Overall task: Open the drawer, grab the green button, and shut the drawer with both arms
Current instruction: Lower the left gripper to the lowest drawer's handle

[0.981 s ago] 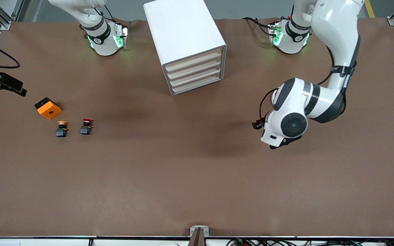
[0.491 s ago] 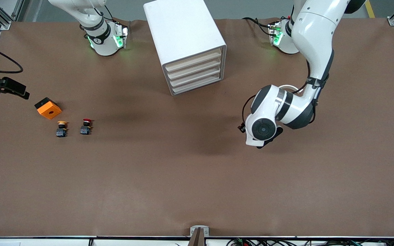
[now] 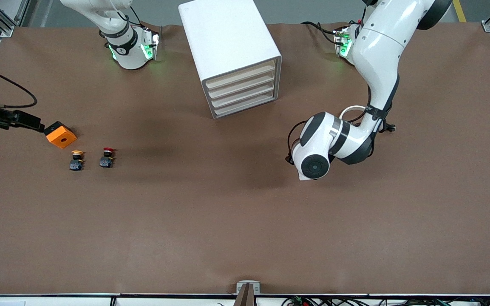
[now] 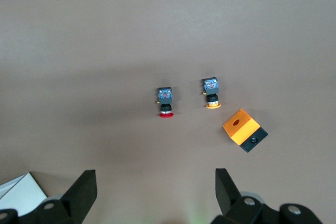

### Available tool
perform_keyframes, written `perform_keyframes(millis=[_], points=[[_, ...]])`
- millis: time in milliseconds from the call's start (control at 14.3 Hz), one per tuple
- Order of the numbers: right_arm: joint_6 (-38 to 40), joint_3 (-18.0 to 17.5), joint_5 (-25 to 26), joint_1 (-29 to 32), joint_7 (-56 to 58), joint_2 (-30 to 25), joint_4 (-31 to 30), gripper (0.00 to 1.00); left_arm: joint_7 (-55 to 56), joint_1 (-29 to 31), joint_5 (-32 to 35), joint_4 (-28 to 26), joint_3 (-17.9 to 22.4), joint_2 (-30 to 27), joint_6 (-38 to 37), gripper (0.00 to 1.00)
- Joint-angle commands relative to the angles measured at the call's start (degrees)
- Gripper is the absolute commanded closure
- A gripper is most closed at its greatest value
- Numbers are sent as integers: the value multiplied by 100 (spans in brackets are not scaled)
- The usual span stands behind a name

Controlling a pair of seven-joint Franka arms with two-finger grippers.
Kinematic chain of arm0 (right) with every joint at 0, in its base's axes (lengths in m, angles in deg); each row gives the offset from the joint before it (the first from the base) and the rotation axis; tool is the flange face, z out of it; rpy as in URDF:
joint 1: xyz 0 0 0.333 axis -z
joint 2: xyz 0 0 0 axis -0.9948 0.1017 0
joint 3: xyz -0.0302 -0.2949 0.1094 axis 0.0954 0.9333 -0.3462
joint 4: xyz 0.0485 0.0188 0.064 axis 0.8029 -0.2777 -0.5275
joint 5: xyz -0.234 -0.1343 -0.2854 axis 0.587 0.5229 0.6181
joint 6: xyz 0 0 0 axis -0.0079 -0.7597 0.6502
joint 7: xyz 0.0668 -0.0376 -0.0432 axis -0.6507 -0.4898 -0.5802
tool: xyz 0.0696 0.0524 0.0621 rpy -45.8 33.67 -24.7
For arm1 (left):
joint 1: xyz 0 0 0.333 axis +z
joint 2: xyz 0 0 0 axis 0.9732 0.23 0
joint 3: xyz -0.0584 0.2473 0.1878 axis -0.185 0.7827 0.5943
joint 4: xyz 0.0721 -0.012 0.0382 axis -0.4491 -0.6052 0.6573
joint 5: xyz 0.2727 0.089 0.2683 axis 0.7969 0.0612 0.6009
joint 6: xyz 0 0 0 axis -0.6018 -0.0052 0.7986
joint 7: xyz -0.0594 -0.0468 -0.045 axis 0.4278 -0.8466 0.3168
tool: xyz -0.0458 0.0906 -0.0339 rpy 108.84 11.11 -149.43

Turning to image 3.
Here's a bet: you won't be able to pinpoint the orange button box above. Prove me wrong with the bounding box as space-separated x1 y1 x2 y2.
43 121 77 149

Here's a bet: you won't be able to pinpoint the yellow push button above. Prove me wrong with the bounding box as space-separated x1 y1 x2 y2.
69 150 85 171

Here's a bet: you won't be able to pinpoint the red push button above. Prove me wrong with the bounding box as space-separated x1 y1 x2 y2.
99 147 117 168

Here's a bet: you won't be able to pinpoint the brown table mat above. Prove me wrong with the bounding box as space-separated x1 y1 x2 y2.
0 22 490 296

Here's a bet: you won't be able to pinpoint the white curved plastic piece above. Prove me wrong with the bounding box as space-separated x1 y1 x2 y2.
339 105 366 122

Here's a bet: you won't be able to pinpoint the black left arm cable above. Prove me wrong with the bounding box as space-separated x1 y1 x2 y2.
286 120 310 161

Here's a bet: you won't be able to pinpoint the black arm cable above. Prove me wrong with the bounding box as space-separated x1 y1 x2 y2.
286 120 310 161
0 62 38 109

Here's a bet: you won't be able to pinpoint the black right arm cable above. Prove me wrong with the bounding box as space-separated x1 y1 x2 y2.
0 62 38 109

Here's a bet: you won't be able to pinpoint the grey metal bracket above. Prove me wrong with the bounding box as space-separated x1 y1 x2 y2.
236 280 261 295

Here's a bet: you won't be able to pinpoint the black base cable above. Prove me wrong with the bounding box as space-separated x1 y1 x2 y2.
301 20 340 45

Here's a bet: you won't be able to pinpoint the tangled black cables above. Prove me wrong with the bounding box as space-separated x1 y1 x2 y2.
281 295 490 306

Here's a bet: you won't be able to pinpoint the brown pointed post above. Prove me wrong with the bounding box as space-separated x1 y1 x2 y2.
233 283 257 306

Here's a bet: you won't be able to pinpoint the white table edge rail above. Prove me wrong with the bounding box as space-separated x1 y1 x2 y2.
0 293 490 306

